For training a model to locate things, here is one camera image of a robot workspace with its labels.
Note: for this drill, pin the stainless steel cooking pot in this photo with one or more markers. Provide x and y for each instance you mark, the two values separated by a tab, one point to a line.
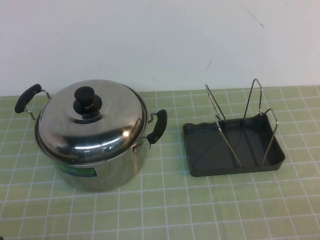
112	175

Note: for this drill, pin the green checked table cloth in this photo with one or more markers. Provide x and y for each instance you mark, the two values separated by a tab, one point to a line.
160	212

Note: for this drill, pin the steel pot lid black knob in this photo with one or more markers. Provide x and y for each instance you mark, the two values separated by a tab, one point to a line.
100	125

